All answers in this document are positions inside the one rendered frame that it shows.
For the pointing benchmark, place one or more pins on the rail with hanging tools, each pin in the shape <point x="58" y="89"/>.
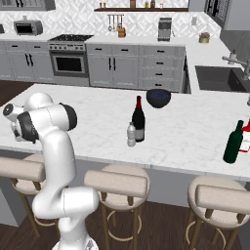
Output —
<point x="115" y="21"/>

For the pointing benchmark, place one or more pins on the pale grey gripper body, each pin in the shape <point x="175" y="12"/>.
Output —
<point x="17" y="132"/>

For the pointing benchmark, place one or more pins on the potted plant yellow pot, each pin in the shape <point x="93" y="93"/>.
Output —
<point x="204" y="38"/>

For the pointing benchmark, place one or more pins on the dark grey sink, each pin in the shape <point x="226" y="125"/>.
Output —
<point x="216" y="79"/>

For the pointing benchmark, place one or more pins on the silver coffee machine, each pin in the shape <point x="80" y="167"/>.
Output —
<point x="164" y="29"/>

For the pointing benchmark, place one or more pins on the silver toaster oven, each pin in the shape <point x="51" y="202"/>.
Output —
<point x="28" y="27"/>

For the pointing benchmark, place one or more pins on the clear plastic bottle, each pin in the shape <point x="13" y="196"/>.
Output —
<point x="131" y="135"/>

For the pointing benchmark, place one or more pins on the silver tap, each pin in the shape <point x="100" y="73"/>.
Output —
<point x="242" y="63"/>

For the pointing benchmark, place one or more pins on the dark blue bowl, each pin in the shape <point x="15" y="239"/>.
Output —
<point x="158" y="97"/>

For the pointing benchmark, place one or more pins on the grey base cupboards with drawers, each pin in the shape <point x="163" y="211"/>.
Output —
<point x="136" y="66"/>

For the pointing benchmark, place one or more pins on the dark wine bottle red top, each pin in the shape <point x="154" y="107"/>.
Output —
<point x="138" y="120"/>

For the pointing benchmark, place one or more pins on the white wall socket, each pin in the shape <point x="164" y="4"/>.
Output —
<point x="194" y="20"/>

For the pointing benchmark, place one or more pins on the wooden knife block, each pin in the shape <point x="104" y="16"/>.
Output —
<point x="121" y="32"/>

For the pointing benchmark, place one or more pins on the green glass bottle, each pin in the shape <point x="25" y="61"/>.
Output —
<point x="233" y="146"/>

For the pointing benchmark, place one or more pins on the dark wooden shelf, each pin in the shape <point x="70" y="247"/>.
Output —
<point x="141" y="9"/>

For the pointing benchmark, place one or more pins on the small white jar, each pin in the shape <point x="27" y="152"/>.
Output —
<point x="161" y="5"/>

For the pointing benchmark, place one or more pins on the grey wall cupboard glass door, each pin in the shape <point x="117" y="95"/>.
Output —
<point x="228" y="13"/>

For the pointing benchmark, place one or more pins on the red and white bottle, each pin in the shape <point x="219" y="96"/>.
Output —
<point x="246" y="140"/>

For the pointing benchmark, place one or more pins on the small yellow jar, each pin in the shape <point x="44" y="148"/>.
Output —
<point x="146" y="4"/>

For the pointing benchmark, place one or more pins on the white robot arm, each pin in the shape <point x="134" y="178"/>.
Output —
<point x="57" y="153"/>

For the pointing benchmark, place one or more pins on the small brown jar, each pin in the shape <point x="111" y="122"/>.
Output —
<point x="153" y="4"/>

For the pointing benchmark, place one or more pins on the soap dispenser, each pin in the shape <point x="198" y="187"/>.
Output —
<point x="232" y="58"/>

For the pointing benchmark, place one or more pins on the steel oven with hob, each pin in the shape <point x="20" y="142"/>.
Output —
<point x="69" y="62"/>

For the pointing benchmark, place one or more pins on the small bottles pair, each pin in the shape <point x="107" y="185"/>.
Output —
<point x="102" y="5"/>

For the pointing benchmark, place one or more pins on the beige stool wooden legs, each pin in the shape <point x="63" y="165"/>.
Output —
<point x="221" y="198"/>
<point x="117" y="184"/>
<point x="22" y="171"/>

